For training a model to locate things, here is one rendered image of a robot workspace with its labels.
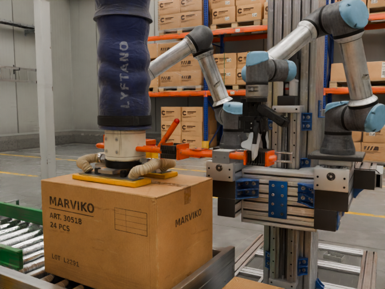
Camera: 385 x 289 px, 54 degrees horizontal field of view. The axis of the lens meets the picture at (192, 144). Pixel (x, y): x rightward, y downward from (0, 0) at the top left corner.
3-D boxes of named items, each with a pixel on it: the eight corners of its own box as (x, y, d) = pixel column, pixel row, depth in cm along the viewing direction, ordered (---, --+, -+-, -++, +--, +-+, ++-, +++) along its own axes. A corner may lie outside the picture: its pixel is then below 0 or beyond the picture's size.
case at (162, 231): (44, 272, 162) (40, 179, 158) (110, 242, 196) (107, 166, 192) (158, 310, 132) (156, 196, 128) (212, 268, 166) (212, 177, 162)
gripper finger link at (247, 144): (240, 159, 129) (245, 134, 131) (256, 160, 126) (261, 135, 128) (236, 156, 126) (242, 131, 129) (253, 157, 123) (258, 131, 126)
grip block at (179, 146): (158, 159, 146) (158, 143, 146) (172, 156, 155) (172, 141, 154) (176, 160, 142) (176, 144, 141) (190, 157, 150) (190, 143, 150)
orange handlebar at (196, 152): (76, 148, 172) (75, 140, 172) (121, 143, 198) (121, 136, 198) (273, 164, 124) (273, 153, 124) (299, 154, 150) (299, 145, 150)
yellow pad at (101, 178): (71, 179, 159) (71, 167, 158) (89, 175, 167) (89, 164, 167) (135, 188, 141) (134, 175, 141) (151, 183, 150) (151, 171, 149)
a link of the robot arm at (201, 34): (222, 36, 183) (138, 94, 179) (216, 40, 193) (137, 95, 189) (208, 16, 181) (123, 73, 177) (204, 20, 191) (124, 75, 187)
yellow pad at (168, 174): (104, 172, 175) (103, 161, 174) (119, 169, 183) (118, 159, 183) (164, 179, 157) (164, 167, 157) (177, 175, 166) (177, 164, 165)
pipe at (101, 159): (75, 170, 160) (74, 156, 159) (116, 162, 181) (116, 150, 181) (138, 178, 143) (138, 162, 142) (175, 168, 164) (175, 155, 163)
